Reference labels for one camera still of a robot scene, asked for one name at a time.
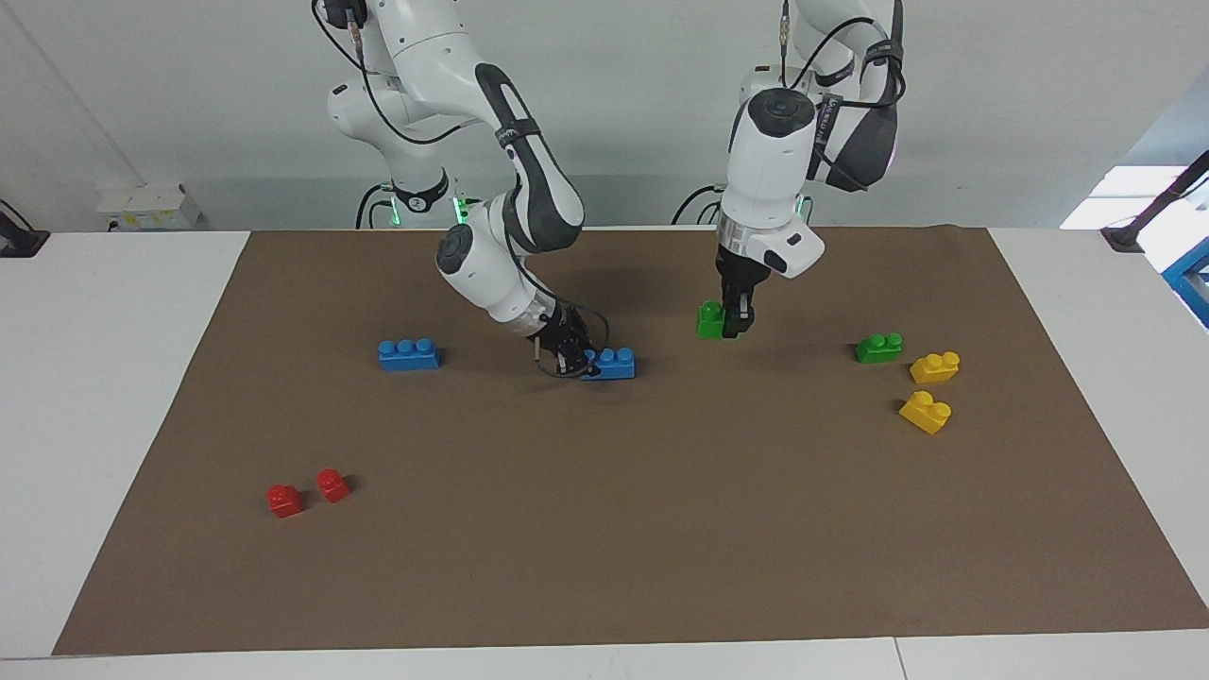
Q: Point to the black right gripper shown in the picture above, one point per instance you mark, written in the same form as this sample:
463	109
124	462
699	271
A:
565	332

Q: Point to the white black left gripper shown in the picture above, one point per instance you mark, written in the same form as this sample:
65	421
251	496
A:
793	253

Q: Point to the green two-stud toy brick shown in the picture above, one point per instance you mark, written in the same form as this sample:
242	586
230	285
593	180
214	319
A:
708	321
878	349

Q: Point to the blue three-stud toy brick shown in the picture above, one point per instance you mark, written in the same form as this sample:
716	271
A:
614	365
408	356

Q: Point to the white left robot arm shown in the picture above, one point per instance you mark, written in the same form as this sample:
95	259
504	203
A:
770	161

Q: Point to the brown table mat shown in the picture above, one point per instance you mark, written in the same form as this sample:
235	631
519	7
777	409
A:
614	519

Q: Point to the yellow two-stud toy brick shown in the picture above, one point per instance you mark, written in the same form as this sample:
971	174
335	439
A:
926	414
935	368

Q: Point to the red one-stud toy brick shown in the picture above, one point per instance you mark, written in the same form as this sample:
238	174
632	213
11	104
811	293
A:
332	485
284	501

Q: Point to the black stand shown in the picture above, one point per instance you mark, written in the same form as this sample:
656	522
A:
1124	236

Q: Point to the white box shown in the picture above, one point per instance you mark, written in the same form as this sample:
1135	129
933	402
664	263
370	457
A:
142	203

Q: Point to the black clamp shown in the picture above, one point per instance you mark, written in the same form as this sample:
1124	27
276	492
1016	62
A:
19	241

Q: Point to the blue frame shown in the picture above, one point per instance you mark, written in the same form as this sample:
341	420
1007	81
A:
1192	279

